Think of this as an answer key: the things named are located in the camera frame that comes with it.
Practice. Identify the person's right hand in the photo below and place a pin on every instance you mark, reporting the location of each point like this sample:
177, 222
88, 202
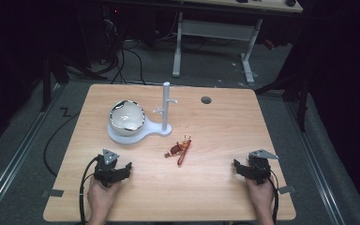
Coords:
260, 194

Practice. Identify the white stand with pegs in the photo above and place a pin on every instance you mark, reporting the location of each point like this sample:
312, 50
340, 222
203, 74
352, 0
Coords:
156, 126

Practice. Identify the desk with white frame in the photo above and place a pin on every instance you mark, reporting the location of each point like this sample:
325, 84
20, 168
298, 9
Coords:
218, 29

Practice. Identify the black computer mouse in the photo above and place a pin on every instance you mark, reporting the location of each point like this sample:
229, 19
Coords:
290, 2

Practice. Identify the dark metal stand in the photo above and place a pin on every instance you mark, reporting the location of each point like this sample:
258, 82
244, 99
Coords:
47, 84
303, 100

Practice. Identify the shiny silver bowl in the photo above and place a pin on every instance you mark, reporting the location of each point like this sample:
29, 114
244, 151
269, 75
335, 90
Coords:
127, 118

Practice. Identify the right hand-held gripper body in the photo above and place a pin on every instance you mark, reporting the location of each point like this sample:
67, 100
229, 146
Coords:
258, 168

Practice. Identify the person's left hand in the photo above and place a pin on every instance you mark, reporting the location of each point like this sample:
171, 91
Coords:
101, 195

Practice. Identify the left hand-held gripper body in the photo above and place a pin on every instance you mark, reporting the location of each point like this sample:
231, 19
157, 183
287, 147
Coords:
105, 171

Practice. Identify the metal floor rail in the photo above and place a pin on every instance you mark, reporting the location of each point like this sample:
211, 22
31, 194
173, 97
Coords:
318, 168
18, 156

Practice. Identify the grey tape strip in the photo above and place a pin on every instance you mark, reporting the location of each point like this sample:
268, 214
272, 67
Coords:
55, 192
286, 189

